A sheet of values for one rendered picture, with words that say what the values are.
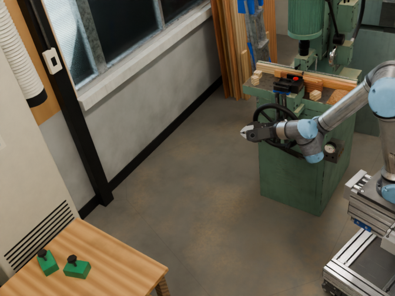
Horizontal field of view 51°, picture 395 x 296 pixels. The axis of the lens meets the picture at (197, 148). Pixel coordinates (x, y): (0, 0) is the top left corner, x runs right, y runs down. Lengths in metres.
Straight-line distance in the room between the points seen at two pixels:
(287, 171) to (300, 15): 1.01
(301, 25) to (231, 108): 1.79
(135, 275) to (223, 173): 1.39
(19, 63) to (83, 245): 0.97
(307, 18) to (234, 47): 1.61
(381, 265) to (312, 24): 1.31
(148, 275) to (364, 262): 1.15
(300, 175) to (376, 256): 0.64
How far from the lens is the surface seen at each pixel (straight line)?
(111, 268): 2.16
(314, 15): 2.26
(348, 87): 2.42
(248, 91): 2.51
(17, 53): 2.27
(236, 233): 2.83
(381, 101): 1.48
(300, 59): 2.39
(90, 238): 2.32
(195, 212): 2.98
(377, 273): 2.46
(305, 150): 1.70
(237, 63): 3.86
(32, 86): 2.34
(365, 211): 2.08
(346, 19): 2.46
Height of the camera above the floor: 2.21
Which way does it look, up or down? 39 degrees down
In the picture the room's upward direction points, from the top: 9 degrees counter-clockwise
